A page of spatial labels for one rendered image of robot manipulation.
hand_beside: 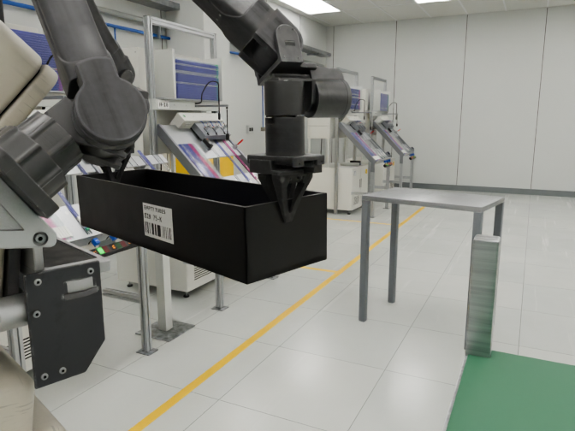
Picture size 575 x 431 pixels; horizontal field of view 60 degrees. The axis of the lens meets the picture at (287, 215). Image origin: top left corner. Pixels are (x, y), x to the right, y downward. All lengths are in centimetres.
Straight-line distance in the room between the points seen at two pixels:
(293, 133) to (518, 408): 43
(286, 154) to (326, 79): 13
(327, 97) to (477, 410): 44
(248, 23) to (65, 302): 45
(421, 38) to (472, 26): 86
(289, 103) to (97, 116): 26
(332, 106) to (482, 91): 865
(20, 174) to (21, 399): 36
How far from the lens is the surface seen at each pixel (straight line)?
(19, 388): 80
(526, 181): 936
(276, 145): 71
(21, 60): 74
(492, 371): 66
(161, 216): 87
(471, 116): 936
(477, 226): 278
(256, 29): 72
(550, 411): 61
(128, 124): 59
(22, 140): 58
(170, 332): 310
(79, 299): 76
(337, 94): 74
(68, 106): 62
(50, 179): 58
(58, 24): 66
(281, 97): 70
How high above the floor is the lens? 124
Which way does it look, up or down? 11 degrees down
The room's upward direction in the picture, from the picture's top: straight up
